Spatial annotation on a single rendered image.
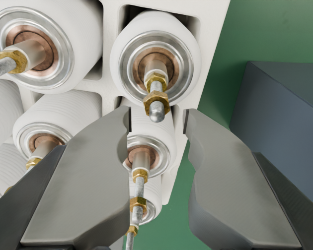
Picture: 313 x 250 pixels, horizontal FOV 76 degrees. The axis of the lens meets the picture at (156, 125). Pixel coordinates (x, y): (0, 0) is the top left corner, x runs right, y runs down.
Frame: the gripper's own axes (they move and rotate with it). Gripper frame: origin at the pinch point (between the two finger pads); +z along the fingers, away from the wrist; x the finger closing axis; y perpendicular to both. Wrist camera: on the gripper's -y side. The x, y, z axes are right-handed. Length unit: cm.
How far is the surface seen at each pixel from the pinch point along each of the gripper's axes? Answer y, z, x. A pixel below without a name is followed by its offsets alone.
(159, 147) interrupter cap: 10.4, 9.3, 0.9
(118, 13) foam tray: -3.7, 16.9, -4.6
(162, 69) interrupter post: -0.3, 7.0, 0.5
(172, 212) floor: 62, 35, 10
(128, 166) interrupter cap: 14.0, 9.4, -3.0
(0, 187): 19.5, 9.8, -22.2
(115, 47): -1.3, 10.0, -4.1
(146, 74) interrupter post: 0.0, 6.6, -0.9
